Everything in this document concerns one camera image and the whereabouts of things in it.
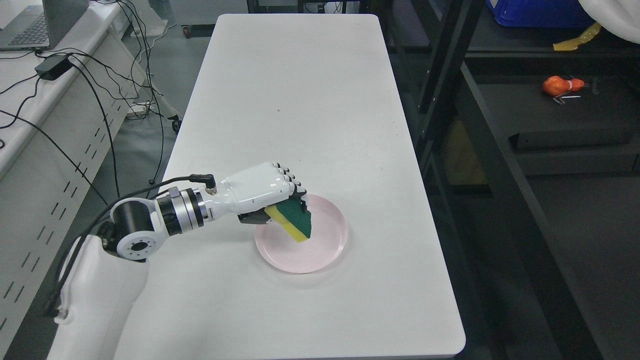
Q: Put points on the white power strip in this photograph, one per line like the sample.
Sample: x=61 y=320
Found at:
x=138 y=111

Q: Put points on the blue plastic bin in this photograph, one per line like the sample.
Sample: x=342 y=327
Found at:
x=539 y=13

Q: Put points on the orange toy on shelf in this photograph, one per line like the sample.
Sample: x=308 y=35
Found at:
x=557 y=86

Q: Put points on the metal hex key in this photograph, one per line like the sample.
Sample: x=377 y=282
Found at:
x=562 y=99

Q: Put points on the white desk with slots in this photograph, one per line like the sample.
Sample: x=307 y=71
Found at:
x=54 y=137

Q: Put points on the green yellow sponge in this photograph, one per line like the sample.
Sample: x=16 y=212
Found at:
x=293 y=216

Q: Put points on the white table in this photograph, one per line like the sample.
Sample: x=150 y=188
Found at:
x=316 y=93

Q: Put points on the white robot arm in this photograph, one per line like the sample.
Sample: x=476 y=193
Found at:
x=103 y=274

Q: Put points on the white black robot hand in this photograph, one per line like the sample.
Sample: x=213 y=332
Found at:
x=247 y=193

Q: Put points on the pink plate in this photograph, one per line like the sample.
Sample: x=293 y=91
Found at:
x=329 y=234

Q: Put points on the grey laptop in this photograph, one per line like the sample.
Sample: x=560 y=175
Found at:
x=43 y=25

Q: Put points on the yellow tape piece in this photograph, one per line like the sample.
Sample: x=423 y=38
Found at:
x=574 y=43

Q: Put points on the black power adapter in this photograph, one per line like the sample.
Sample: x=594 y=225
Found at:
x=53 y=67

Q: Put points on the black metal shelf rack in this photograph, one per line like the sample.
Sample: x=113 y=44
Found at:
x=536 y=204

